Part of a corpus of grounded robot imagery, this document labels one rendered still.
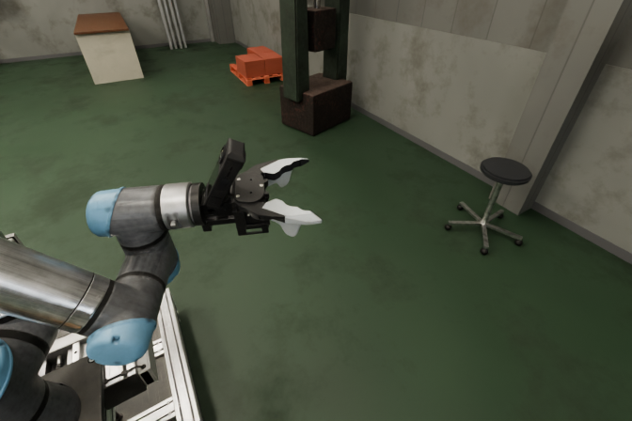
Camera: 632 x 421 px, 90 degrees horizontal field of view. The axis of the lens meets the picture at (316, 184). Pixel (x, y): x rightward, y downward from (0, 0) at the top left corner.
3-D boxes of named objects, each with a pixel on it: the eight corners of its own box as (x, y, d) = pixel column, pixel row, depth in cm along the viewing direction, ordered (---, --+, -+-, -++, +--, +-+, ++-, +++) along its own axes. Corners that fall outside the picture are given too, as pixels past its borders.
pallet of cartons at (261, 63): (288, 80, 612) (287, 56, 588) (247, 86, 579) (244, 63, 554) (264, 66, 695) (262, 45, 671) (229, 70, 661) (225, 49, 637)
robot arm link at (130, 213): (115, 219, 56) (96, 179, 51) (180, 212, 57) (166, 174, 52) (97, 252, 49) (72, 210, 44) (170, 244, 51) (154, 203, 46)
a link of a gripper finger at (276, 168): (298, 171, 64) (261, 194, 59) (297, 148, 59) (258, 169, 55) (308, 179, 62) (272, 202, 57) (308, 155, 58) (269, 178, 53)
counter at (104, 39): (132, 51, 805) (119, 11, 753) (144, 78, 620) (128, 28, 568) (94, 55, 771) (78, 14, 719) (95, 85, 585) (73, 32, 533)
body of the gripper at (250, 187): (270, 201, 60) (205, 208, 58) (266, 166, 54) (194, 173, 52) (273, 233, 54) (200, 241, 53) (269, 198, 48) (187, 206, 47)
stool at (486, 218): (532, 243, 257) (569, 179, 220) (471, 259, 243) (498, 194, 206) (483, 202, 302) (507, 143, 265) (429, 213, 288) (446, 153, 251)
